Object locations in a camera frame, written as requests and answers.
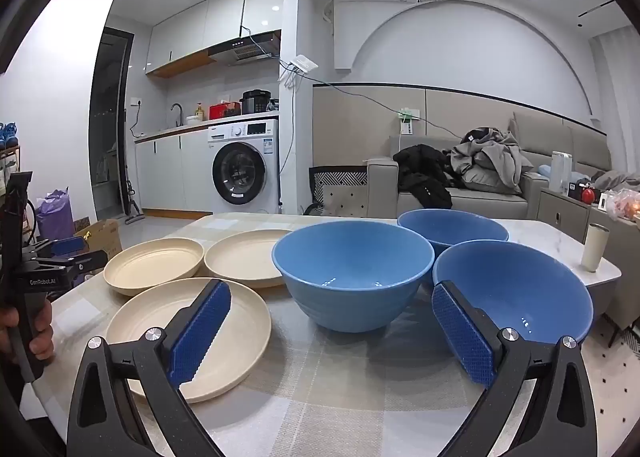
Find person's left hand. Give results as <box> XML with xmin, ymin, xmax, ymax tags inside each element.
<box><xmin>0</xmin><ymin>298</ymin><xmax>55</xmax><ymax>365</ymax></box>

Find white upper kitchen cabinets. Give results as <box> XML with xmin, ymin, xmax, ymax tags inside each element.
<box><xmin>145</xmin><ymin>0</ymin><xmax>287</xmax><ymax>79</ymax></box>

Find grey sofa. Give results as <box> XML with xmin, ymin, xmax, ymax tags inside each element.
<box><xmin>367</xmin><ymin>110</ymin><xmax>613</xmax><ymax>220</ymax></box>

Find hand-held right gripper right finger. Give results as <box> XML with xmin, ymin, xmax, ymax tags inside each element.
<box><xmin>431</xmin><ymin>279</ymin><xmax>598</xmax><ymax>457</ymax></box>

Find black framed glass door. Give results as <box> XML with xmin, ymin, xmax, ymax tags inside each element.
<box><xmin>90</xmin><ymin>27</ymin><xmax>135</xmax><ymax>215</ymax></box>

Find cream tumbler cup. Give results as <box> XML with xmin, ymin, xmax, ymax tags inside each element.
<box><xmin>580</xmin><ymin>223</ymin><xmax>611</xmax><ymax>273</ymax></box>

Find white lower kitchen cabinets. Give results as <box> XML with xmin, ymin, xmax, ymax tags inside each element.
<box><xmin>135</xmin><ymin>127</ymin><xmax>213</xmax><ymax>218</ymax></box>

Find black jacket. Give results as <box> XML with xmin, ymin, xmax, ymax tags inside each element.
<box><xmin>392</xmin><ymin>144</ymin><xmax>463</xmax><ymax>210</ymax></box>

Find patterned mat with striped border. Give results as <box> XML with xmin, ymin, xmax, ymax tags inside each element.
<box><xmin>309</xmin><ymin>166</ymin><xmax>370</xmax><ymax>216</ymax></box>

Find plastic bag of oranges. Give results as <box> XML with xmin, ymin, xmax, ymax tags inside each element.
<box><xmin>607</xmin><ymin>187</ymin><xmax>640</xmax><ymax>223</ymax></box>

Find white marble side table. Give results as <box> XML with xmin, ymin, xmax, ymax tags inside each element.
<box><xmin>492</xmin><ymin>218</ymin><xmax>623</xmax><ymax>333</ymax></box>

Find cream round plate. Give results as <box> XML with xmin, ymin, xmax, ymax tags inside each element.
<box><xmin>103</xmin><ymin>238</ymin><xmax>206</xmax><ymax>297</ymax></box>
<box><xmin>204</xmin><ymin>229</ymin><xmax>293</xmax><ymax>289</ymax></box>
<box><xmin>105</xmin><ymin>277</ymin><xmax>272</xmax><ymax>404</ymax></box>

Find white kitchen cabinets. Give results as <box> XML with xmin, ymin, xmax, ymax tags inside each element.
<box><xmin>135</xmin><ymin>127</ymin><xmax>213</xmax><ymax>218</ymax></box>
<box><xmin>145</xmin><ymin>0</ymin><xmax>287</xmax><ymax>79</ymax></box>

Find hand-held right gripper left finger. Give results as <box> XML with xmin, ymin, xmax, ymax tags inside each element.
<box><xmin>66</xmin><ymin>279</ymin><xmax>233</xmax><ymax>457</ymax></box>

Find grey sideboard cabinet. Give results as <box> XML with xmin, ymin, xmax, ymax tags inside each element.
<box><xmin>537</xmin><ymin>184</ymin><xmax>640</xmax><ymax>328</ymax></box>

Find cardboard box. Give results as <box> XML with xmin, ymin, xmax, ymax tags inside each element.
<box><xmin>75</xmin><ymin>220</ymin><xmax>122</xmax><ymax>263</ymax></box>

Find grey clothes pile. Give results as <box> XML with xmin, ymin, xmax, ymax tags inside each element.
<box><xmin>450</xmin><ymin>127</ymin><xmax>536</xmax><ymax>195</ymax></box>

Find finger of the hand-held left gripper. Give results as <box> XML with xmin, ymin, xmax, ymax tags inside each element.
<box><xmin>22</xmin><ymin>251</ymin><xmax>108</xmax><ymax>279</ymax></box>
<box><xmin>22</xmin><ymin>236</ymin><xmax>88</xmax><ymax>263</ymax></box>

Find white humidifier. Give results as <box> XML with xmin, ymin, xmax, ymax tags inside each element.
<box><xmin>549</xmin><ymin>151</ymin><xmax>572</xmax><ymax>195</ymax></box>

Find blue bowl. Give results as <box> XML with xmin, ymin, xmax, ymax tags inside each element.
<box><xmin>397</xmin><ymin>208</ymin><xmax>510</xmax><ymax>258</ymax></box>
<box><xmin>432</xmin><ymin>240</ymin><xmax>594</xmax><ymax>345</ymax></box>
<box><xmin>271</xmin><ymin>224</ymin><xmax>435</xmax><ymax>334</ymax></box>

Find black range hood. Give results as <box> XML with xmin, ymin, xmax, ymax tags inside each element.
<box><xmin>207</xmin><ymin>30</ymin><xmax>282</xmax><ymax>67</ymax></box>

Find purple bag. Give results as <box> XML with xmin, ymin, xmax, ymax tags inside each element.
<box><xmin>35</xmin><ymin>187</ymin><xmax>75</xmax><ymax>240</ymax></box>

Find grey blanket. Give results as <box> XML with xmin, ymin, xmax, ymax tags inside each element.
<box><xmin>592</xmin><ymin>170</ymin><xmax>640</xmax><ymax>193</ymax></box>

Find white washing machine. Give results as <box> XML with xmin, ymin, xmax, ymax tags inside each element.
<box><xmin>207</xmin><ymin>118</ymin><xmax>281</xmax><ymax>215</ymax></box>

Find red box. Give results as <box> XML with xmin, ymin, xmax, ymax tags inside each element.
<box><xmin>209</xmin><ymin>101</ymin><xmax>242</xmax><ymax>121</ymax></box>

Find black rice cooker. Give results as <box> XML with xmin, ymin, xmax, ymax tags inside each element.
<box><xmin>240</xmin><ymin>90</ymin><xmax>272</xmax><ymax>114</ymax></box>

